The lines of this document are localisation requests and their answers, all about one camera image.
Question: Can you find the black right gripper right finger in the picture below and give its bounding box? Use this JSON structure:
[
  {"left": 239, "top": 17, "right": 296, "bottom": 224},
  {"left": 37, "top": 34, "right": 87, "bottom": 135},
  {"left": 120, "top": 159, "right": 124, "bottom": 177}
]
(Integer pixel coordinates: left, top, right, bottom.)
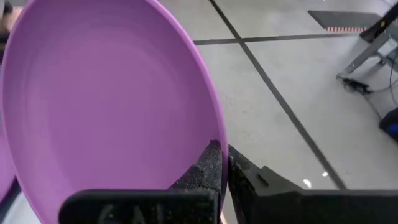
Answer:
[{"left": 228, "top": 144, "right": 305, "bottom": 224}]

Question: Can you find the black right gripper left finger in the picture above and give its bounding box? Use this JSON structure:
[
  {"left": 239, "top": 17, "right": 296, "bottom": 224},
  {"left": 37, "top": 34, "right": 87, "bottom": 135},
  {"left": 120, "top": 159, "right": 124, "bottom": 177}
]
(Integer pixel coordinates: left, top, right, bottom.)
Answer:
[{"left": 169, "top": 139, "right": 223, "bottom": 224}]

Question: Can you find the purple plate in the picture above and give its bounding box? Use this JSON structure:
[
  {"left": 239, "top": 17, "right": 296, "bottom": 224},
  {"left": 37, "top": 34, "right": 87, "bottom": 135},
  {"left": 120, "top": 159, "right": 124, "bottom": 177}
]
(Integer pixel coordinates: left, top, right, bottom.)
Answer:
[
  {"left": 0, "top": 124, "right": 17, "bottom": 203},
  {"left": 0, "top": 0, "right": 229, "bottom": 224}
]

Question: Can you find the black striped floor mat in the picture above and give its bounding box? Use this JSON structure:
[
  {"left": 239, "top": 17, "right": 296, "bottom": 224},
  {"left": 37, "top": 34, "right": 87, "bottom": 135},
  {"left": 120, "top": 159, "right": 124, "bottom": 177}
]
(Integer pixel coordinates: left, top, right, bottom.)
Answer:
[{"left": 307, "top": 10, "right": 382, "bottom": 34}]

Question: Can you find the black and blue object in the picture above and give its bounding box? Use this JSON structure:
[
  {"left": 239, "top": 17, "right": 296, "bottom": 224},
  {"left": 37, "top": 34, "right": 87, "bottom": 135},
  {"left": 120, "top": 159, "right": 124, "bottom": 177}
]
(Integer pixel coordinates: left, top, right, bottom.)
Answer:
[{"left": 378, "top": 107, "right": 398, "bottom": 143}]

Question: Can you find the grey metal stand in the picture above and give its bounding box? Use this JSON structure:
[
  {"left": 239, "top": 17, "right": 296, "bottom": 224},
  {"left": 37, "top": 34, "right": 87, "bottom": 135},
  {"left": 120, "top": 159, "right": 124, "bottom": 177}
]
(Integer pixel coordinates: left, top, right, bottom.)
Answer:
[{"left": 337, "top": 2, "right": 398, "bottom": 78}]

